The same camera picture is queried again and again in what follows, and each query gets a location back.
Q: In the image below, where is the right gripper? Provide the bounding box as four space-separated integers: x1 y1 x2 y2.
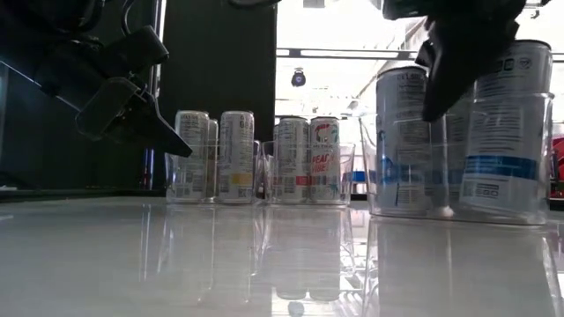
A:
382 0 529 123

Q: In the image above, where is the clear plastic bin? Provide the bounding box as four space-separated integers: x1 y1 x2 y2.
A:
358 91 556 226
261 140 357 207
164 139 266 206

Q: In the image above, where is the black round ceiling spotlight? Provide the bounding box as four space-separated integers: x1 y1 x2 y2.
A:
290 68 308 88

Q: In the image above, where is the silver partition pole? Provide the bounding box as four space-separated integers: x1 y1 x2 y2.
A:
143 0 167 191

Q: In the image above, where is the black ceiling light rail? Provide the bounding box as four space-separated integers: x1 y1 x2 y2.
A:
276 47 564 63

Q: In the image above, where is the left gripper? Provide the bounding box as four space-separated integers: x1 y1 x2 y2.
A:
0 25 194 159

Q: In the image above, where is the white can yellow band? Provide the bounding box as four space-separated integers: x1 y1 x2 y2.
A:
218 110 256 204

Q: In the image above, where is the white can blue band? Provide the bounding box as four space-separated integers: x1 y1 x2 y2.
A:
375 65 436 217
458 39 554 219

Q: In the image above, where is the white can red band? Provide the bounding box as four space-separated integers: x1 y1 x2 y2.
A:
308 115 341 205

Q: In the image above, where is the red storage shelving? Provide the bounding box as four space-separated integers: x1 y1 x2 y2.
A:
549 135 564 200

